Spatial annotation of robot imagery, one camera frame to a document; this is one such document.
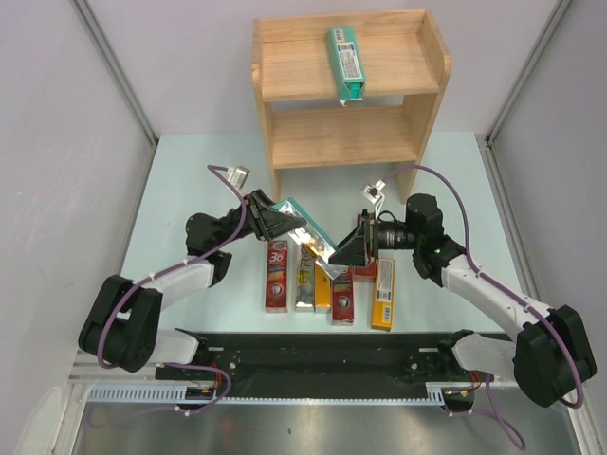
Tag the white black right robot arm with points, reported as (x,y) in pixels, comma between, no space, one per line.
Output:
(547,351)

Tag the left red 3D toothpaste box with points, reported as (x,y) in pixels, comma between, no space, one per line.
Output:
(276,282)

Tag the silver yellow toothpaste box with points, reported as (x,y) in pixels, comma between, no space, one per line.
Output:
(313,287)

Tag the white slotted cable duct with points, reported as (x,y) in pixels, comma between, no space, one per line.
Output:
(186,395)

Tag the upper red 3D toothpaste box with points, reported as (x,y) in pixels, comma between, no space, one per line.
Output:
(368,272)

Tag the silver teal toothpaste box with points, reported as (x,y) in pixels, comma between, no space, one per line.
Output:
(312,236)

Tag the middle red 3D toothpaste box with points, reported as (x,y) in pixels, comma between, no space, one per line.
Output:
(343,299)

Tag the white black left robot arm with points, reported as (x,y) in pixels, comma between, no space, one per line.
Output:
(122,328)

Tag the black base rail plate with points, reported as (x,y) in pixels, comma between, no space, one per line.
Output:
(324,366)

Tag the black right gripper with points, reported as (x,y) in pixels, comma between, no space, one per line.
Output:
(352,250)

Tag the wooden two-tier shelf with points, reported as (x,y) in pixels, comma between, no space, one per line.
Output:
(407,66)

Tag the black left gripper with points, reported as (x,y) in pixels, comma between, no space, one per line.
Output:
(266,222)

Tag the teal toothpaste box with barcode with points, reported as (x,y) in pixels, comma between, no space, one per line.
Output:
(347,68)

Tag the red 3d toothpaste box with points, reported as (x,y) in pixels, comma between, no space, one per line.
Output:
(343,299)
(276,282)
(368,272)

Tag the yellow toothpaste box with barcode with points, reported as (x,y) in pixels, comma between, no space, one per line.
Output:
(384,296)

